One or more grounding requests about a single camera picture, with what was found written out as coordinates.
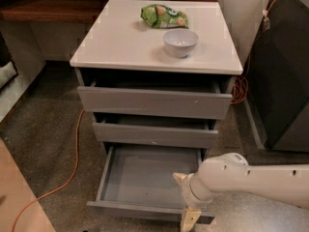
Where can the dark wooden shelf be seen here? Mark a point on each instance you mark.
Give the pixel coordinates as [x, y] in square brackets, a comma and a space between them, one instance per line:
[64, 11]

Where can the grey drawer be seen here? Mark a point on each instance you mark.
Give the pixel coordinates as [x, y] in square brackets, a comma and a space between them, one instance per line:
[184, 98]
[137, 181]
[154, 130]

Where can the green snack bag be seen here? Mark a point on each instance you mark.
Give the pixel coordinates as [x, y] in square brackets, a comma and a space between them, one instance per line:
[162, 17]

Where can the grey drawer cabinet white top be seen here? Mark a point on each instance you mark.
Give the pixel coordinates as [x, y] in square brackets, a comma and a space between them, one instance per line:
[120, 46]

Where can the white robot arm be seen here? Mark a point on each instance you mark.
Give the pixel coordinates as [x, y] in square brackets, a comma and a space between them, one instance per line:
[232, 173]

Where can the dark grey side cabinet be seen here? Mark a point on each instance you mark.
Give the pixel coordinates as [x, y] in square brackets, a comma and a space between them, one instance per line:
[278, 77]

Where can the grey bottom drawer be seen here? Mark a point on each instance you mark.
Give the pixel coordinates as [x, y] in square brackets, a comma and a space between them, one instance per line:
[137, 181]

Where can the white ceramic bowl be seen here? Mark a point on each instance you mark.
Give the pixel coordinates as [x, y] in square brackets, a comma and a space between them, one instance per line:
[180, 42]

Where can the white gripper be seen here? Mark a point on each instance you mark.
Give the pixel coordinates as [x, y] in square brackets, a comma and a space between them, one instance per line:
[186, 190]

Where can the grey middle drawer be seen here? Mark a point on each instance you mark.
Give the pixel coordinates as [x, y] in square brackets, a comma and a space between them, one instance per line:
[154, 130]

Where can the grey top drawer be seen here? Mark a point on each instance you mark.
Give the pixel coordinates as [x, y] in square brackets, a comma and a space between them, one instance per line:
[184, 98]

